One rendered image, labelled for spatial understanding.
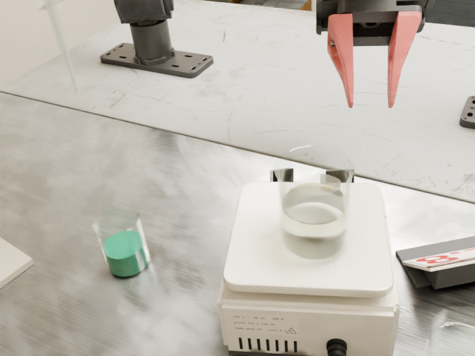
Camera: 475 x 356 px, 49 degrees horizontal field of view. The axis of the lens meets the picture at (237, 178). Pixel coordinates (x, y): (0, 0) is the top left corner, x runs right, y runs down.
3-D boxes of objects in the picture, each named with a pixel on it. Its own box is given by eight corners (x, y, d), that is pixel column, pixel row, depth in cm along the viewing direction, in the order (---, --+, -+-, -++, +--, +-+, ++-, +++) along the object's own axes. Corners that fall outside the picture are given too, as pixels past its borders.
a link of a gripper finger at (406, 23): (424, 92, 43) (422, -11, 45) (336, 92, 44) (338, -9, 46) (410, 118, 50) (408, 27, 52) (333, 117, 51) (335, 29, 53)
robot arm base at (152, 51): (186, 31, 79) (210, 15, 83) (87, 18, 87) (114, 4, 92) (193, 79, 83) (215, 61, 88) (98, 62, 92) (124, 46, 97)
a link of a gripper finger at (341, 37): (414, 92, 43) (413, -11, 45) (326, 92, 44) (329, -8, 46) (401, 118, 50) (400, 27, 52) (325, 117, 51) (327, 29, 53)
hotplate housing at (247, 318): (251, 201, 58) (246, 140, 53) (373, 203, 56) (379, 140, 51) (219, 385, 40) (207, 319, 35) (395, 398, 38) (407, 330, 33)
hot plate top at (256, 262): (242, 188, 47) (241, 179, 46) (379, 190, 45) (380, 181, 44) (221, 291, 37) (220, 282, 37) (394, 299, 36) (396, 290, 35)
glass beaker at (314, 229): (280, 220, 42) (276, 136, 37) (349, 222, 41) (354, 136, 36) (274, 276, 37) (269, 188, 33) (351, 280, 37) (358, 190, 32)
